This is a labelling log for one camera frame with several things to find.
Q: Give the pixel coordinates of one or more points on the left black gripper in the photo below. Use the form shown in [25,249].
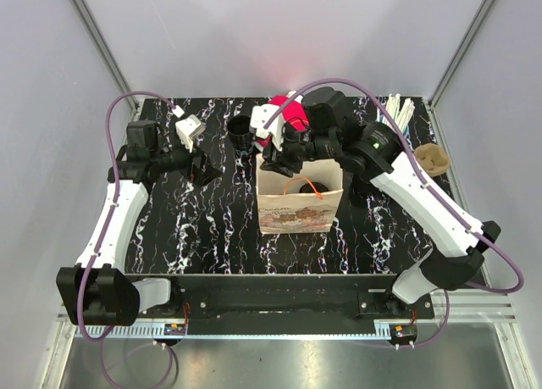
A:
[201,175]

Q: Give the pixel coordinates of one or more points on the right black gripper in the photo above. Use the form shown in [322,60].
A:
[279,161]

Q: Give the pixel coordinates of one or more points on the paper takeout bag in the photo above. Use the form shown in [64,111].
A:
[281,209]

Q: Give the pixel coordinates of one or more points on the black coffee cup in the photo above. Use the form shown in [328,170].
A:
[239,133]

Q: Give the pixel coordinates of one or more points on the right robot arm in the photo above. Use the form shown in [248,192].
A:
[319,127]

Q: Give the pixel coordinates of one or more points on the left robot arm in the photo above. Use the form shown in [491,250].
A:
[95,290]

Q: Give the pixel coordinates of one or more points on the red folded cloth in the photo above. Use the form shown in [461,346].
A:
[293,114]

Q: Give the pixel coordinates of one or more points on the bottom cardboard cup carrier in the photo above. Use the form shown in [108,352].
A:
[433,159]

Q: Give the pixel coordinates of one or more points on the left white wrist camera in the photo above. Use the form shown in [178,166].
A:
[187,128]

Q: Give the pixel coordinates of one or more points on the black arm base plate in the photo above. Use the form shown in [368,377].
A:
[286,305]

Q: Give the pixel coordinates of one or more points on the aluminium frame rail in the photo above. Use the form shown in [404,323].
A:
[472,342]

